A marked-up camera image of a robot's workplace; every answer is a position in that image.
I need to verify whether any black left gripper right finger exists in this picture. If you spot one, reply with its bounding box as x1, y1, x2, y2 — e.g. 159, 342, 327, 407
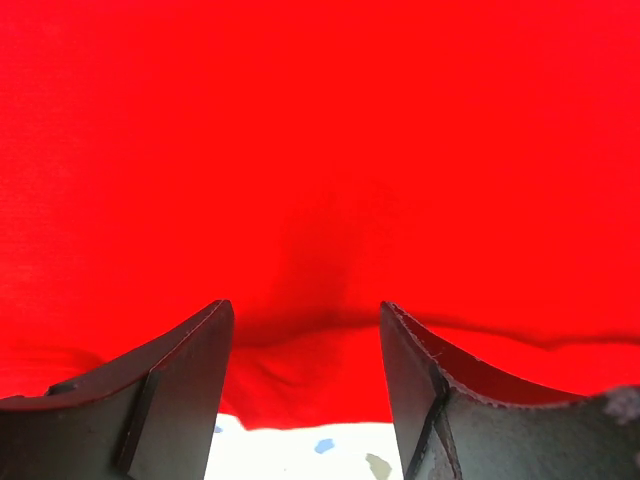
380, 302, 639, 480

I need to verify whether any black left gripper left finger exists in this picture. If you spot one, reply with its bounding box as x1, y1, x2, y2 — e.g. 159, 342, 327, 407
1, 300, 234, 480

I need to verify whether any red t shirt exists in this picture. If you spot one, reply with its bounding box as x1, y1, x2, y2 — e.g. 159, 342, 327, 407
1, 1, 639, 428

